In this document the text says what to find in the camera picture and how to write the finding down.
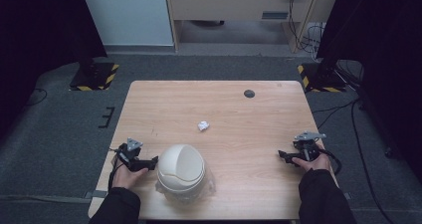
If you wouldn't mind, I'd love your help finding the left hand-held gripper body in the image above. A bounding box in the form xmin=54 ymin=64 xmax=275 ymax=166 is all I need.
xmin=115 ymin=137 xmax=144 ymax=168

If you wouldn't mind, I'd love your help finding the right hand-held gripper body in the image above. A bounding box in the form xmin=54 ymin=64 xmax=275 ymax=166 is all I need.
xmin=293 ymin=130 xmax=327 ymax=162

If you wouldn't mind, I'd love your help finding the person's right hand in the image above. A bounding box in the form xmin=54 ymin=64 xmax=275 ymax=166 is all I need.
xmin=291 ymin=143 xmax=332 ymax=173

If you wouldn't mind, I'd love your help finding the person's left hand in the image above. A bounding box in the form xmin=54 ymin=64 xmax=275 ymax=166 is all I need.
xmin=111 ymin=158 xmax=149 ymax=190

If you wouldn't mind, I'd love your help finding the white swing-lid trash bin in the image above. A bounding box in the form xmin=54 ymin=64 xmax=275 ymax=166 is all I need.
xmin=155 ymin=143 xmax=207 ymax=196

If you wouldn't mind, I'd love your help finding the black yellow-striped stand base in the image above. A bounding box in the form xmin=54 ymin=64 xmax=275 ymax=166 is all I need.
xmin=68 ymin=61 xmax=120 ymax=93
xmin=296 ymin=62 xmax=348 ymax=94

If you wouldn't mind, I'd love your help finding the black curtain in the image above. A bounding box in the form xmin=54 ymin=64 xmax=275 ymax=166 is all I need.
xmin=316 ymin=0 xmax=422 ymax=173
xmin=0 ymin=0 xmax=108 ymax=142

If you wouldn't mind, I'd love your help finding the white cabinet panel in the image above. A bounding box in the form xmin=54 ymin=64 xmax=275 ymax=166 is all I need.
xmin=79 ymin=0 xmax=175 ymax=48

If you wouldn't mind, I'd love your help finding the light wooden desk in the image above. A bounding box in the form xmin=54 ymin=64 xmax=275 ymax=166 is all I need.
xmin=164 ymin=0 xmax=342 ymax=55

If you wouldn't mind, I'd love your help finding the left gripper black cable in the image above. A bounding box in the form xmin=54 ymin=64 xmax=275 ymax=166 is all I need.
xmin=106 ymin=146 xmax=124 ymax=192

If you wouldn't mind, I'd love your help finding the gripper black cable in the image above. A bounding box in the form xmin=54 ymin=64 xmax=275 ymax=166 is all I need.
xmin=106 ymin=146 xmax=124 ymax=192
xmin=317 ymin=147 xmax=343 ymax=176

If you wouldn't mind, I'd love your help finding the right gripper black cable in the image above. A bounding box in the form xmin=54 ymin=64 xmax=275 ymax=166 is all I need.
xmin=317 ymin=147 xmax=343 ymax=176

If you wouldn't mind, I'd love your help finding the long black floor cable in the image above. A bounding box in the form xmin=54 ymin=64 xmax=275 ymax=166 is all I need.
xmin=312 ymin=97 xmax=397 ymax=224

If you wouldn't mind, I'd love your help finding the grey table edge strap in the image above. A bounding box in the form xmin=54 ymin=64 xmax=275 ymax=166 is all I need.
xmin=84 ymin=189 xmax=109 ymax=200

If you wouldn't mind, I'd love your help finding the bundle of black cables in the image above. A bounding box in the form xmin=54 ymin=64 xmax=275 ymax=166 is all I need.
xmin=287 ymin=0 xmax=326 ymax=55

